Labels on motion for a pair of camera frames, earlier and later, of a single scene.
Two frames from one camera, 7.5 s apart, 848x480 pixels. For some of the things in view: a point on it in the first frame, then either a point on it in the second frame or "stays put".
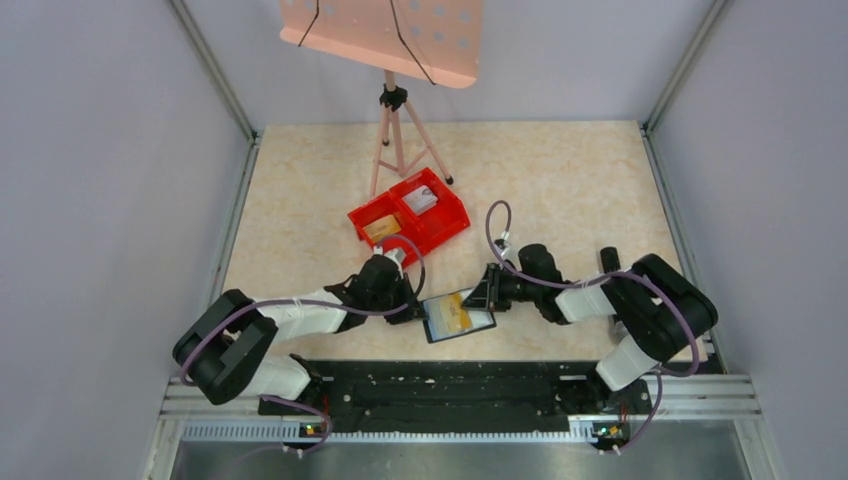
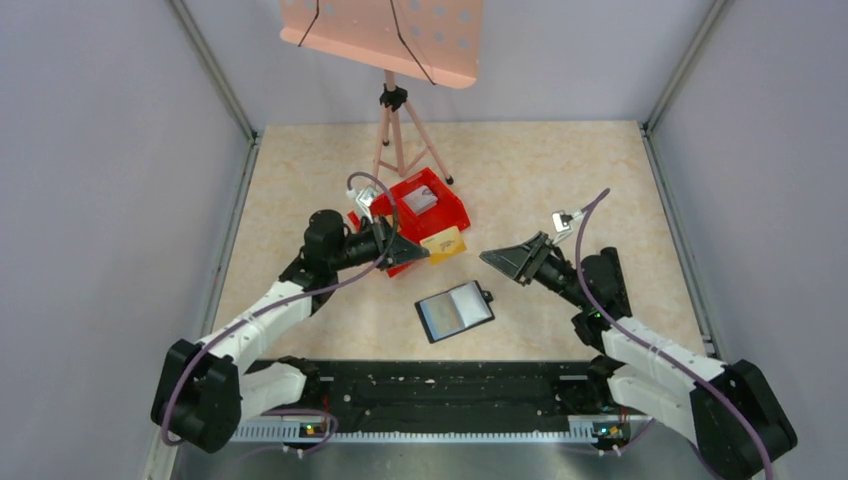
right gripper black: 488,294 to 522,261
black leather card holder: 444,318 stays put
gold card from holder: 455,316 to 444,245
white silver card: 420,200 stays put
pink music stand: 435,42 stays put
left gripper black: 403,283 to 383,239
